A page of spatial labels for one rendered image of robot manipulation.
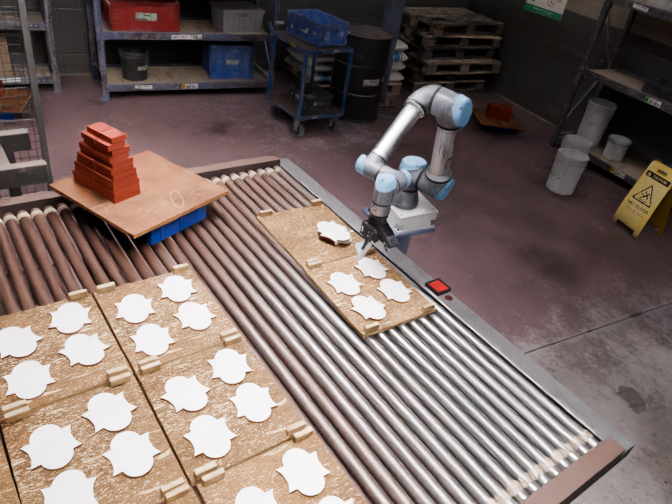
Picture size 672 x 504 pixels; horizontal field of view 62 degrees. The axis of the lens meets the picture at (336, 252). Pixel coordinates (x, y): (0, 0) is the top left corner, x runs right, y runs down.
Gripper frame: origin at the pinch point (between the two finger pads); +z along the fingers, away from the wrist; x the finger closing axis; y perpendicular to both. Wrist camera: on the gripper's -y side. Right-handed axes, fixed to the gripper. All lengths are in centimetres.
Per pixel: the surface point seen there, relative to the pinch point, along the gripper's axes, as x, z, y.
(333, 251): 7.8, 5.5, 16.4
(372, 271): 1.2, 4.8, -2.3
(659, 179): -350, 49, 54
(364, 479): 56, 9, -75
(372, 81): -241, 49, 315
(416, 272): -19.1, 7.9, -6.9
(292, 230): 16.2, 5.1, 36.3
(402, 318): 6.7, 6.1, -29.0
